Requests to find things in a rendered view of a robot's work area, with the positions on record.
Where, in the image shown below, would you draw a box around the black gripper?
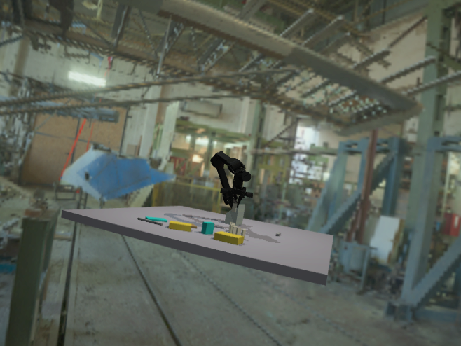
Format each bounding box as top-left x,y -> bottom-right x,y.
220,180 -> 253,208

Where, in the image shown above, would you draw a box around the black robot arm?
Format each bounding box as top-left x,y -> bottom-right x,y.
210,151 -> 251,209

